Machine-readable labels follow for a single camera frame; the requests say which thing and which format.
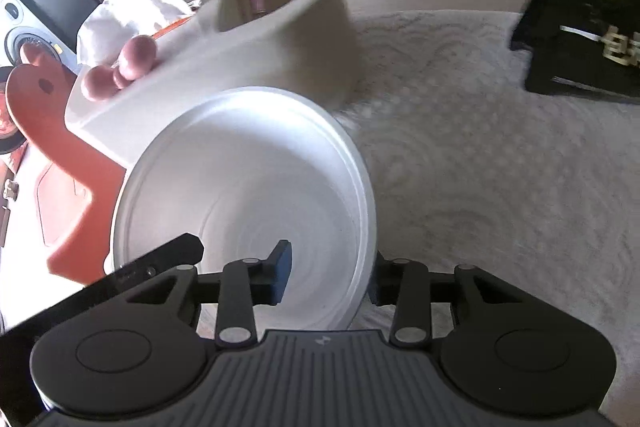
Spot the white ceramic bowl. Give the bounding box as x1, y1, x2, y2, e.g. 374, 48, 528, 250
111, 87, 378, 331

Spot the white lace tablecloth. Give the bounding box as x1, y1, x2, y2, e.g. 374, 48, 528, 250
337, 11, 639, 426

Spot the orange plastic chair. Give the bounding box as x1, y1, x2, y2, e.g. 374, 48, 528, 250
6, 44, 125, 284

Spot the cream oval storage tray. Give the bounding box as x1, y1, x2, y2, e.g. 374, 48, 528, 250
64, 0, 363, 168

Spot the black round washer door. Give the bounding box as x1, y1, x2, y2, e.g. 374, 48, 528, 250
0, 66, 26, 155

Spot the black snack bag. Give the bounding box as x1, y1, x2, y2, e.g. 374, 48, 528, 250
510, 0, 639, 104

